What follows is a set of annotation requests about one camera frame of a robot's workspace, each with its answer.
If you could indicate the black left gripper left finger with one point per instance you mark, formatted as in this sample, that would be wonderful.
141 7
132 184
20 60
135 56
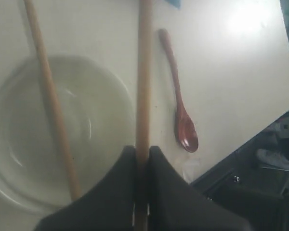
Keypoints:
108 206

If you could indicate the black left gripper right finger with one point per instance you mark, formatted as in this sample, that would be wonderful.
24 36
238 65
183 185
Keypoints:
176 206

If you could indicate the brown wooden spoon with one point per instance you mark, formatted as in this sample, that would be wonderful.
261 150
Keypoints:
184 128

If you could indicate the brown wooden chopstick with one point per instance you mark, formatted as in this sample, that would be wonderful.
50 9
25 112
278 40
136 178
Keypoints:
52 103
143 112

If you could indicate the white ceramic bowl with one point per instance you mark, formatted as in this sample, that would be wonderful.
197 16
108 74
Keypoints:
99 120

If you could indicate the blue potato chips bag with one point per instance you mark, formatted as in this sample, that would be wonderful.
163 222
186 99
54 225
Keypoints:
175 3

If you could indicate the white sneaker on floor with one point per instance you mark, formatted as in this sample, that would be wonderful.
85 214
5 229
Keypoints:
272 158

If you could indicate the dark table frame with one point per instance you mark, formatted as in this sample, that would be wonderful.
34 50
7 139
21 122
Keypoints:
244 185

